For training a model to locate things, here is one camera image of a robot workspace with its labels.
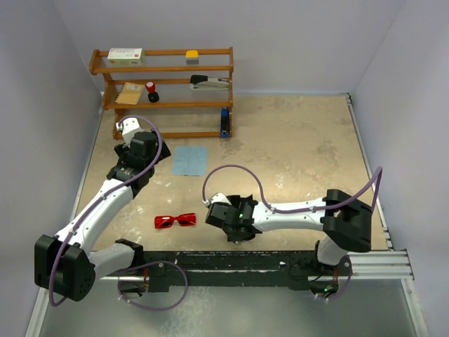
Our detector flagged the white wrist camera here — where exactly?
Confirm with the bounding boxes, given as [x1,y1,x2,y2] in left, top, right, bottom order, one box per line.
[115,118,143,143]
[203,192,231,207]

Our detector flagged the brown spiral notebook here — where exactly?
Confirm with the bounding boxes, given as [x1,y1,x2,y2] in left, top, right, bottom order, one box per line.
[115,82,144,105]

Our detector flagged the blue cleaning cloth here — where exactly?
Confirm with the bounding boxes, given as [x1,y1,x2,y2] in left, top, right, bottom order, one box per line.
[171,146,208,176]

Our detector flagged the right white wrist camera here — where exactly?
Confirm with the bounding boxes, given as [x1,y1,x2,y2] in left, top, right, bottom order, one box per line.
[203,192,231,207]

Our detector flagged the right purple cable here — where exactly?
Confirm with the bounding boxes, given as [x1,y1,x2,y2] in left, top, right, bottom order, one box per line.
[201,164,384,303]

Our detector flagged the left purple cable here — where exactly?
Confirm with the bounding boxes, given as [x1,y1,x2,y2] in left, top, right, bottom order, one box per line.
[47,114,189,312]

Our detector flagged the yellow grey eraser block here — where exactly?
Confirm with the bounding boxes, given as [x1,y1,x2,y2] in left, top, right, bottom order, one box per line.
[185,50,199,65]

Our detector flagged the purple cable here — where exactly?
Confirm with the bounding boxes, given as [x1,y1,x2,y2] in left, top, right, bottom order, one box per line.
[201,164,384,303]
[47,114,189,312]

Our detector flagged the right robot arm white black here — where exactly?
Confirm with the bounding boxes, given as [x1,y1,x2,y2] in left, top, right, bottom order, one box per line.
[203,189,373,275]

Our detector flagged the aluminium frame rail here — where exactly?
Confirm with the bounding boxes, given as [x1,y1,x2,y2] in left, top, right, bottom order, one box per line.
[344,93,414,280]

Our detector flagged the red sunglasses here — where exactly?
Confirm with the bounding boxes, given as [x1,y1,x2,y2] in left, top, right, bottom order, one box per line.
[154,213,196,230]

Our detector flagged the black white stapler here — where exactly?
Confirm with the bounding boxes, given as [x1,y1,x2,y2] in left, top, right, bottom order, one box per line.
[189,74,229,91]

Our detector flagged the red black stamp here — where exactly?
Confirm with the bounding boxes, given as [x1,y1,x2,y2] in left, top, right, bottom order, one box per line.
[145,81,159,103]

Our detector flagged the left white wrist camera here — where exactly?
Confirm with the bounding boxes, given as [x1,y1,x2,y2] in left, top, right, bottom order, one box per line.
[115,118,143,143]

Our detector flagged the blue black stapler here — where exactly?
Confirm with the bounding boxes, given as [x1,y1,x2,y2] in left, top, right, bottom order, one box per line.
[220,107,230,138]

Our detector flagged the white green box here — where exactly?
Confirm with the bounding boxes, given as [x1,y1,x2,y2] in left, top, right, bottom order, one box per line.
[107,48,144,67]

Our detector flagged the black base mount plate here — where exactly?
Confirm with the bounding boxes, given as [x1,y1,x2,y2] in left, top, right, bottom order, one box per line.
[113,249,352,293]

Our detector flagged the wooden three-tier shelf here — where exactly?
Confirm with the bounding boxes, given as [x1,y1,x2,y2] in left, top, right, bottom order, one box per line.
[89,47,234,138]

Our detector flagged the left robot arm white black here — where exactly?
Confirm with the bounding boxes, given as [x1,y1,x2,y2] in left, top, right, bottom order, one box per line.
[34,130,170,301]

